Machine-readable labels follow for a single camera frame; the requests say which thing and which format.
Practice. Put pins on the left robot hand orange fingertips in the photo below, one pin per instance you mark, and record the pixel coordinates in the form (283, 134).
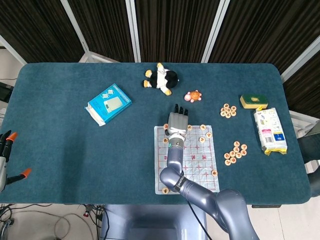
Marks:
(5, 150)

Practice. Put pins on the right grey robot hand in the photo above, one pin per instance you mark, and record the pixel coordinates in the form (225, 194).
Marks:
(178, 123)

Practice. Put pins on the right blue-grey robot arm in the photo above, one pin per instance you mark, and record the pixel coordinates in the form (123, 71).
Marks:
(175, 157)

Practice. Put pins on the wooden chess piece black character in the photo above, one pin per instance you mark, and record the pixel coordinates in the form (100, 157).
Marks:
(228, 110)
(233, 108)
(165, 190)
(214, 172)
(223, 114)
(233, 113)
(228, 115)
(190, 127)
(226, 105)
(201, 139)
(222, 109)

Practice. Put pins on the white chess board mat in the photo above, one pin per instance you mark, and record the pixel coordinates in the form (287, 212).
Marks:
(200, 160)

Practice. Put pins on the teal blue felt tablecloth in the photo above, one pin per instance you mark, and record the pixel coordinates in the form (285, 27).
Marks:
(75, 155)

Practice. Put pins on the pink orange turtle toy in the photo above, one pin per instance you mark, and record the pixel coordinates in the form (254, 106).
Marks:
(194, 95)

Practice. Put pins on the black white plush toy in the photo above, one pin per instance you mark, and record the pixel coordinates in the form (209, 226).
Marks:
(168, 78)

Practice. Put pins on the black electronic device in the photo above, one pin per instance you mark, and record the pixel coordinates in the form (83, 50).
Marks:
(5, 91)

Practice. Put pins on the blue cardboard scale box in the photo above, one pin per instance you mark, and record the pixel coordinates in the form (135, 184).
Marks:
(110, 105)

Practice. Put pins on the yellow green sponge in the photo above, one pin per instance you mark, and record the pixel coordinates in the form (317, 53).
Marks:
(253, 101)

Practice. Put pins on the white snack packet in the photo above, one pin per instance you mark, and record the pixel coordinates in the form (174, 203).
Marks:
(270, 130)

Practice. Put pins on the red plug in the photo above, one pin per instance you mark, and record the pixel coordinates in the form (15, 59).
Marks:
(87, 212)

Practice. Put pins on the blue-grey robot torso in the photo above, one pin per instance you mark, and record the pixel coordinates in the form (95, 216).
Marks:
(140, 225)

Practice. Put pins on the black table control panel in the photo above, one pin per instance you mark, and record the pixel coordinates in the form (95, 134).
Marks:
(265, 206)

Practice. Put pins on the dark partition screen white frame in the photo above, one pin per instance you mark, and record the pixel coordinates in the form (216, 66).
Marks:
(262, 25)
(307, 87)
(175, 25)
(37, 25)
(107, 25)

